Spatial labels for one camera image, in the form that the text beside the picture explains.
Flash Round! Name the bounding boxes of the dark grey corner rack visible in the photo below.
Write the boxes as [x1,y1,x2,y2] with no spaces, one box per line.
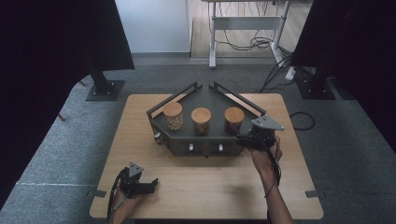
[146,81,267,158]

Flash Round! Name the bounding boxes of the black metal stand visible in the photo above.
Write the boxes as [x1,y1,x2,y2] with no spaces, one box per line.
[85,60,125,102]
[294,66,336,101]

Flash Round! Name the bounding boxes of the white desk frame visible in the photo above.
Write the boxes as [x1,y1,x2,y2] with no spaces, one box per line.
[200,0,292,69]

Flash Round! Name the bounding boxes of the glass jar with pale nuts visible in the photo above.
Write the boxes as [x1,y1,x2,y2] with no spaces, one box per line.
[163,102,185,132]

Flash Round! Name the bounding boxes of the person's left hand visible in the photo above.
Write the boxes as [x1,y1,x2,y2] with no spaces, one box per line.
[110,191,147,220]

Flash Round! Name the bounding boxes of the black curtain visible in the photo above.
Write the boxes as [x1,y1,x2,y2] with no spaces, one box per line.
[0,0,135,209]
[290,0,396,153]

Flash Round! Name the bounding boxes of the left hand-held gripper cable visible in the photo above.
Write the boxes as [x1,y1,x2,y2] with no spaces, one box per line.
[106,170,129,223]

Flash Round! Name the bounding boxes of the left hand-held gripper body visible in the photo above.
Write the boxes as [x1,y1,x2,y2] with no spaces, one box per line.
[119,161,156,199]

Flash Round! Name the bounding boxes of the grey tape strip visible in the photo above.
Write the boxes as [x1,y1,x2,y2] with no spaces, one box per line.
[304,189,326,199]
[87,189,107,199]

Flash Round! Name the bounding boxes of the looped black cable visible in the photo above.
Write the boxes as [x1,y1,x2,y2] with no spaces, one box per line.
[289,111,316,131]

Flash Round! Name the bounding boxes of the bundle of black cables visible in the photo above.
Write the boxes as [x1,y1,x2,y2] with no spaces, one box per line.
[214,1,290,52]

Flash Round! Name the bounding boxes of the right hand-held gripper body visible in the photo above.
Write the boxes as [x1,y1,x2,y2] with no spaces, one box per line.
[249,114,285,151]

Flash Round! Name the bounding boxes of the white power strip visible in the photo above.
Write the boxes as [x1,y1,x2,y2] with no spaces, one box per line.
[284,65,297,81]

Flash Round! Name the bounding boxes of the glass jar with dark contents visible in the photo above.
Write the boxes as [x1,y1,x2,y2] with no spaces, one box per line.
[223,106,246,135]

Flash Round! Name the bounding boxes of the person's right hand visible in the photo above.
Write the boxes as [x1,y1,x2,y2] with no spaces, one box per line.
[247,135,284,185]

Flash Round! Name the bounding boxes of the hand-held gripper cable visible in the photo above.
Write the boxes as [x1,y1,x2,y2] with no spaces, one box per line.
[260,136,283,200]
[106,170,129,223]

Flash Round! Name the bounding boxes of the right hand-held gripper cable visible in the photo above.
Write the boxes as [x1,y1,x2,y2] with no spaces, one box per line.
[260,136,283,200]

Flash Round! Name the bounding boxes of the glass jar with orange contents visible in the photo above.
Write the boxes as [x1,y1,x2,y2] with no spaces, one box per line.
[191,106,213,137]

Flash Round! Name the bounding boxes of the black floor cables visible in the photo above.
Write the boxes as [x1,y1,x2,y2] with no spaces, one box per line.
[254,46,295,94]

